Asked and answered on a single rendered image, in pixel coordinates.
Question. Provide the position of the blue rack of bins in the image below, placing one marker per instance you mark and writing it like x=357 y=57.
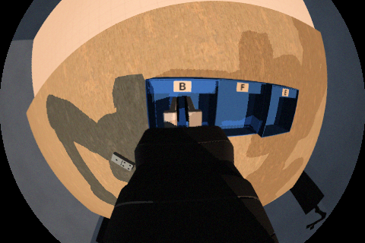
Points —
x=239 y=107

